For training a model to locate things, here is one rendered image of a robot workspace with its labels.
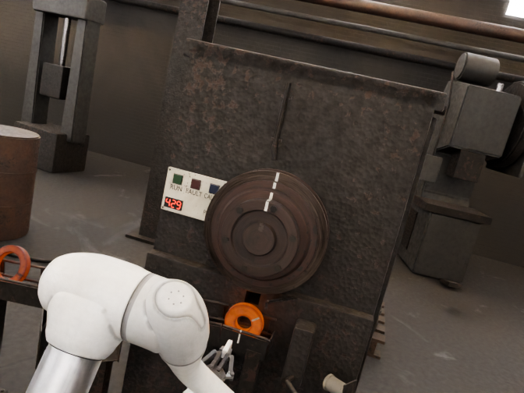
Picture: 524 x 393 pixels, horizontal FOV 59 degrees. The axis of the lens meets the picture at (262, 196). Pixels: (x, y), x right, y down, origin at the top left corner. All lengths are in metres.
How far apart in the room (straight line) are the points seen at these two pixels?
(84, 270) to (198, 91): 1.16
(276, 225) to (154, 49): 7.20
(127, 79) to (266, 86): 7.07
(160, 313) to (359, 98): 1.22
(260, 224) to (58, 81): 5.74
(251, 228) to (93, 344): 0.87
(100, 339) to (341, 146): 1.20
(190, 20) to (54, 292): 3.84
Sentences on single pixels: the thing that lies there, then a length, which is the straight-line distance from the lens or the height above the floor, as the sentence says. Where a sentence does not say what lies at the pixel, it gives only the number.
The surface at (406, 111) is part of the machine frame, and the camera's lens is 1.80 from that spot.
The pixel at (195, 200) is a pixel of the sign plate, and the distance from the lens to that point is 1.92.
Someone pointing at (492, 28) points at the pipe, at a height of 3.21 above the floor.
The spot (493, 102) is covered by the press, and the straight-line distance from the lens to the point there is 5.86.
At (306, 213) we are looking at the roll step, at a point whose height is 1.23.
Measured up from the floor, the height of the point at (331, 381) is 0.69.
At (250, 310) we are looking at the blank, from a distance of 1.85.
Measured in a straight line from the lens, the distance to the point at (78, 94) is 6.90.
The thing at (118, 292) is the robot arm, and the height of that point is 1.20.
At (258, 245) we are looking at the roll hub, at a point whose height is 1.09.
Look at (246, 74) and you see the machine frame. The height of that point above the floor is 1.67.
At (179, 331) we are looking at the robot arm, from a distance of 0.83.
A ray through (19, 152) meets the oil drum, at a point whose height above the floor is 0.76.
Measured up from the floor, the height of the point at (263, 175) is 1.32.
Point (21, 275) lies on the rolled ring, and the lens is 2.30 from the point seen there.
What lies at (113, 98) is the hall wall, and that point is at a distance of 8.93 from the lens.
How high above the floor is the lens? 1.58
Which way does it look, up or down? 11 degrees down
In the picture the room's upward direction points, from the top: 13 degrees clockwise
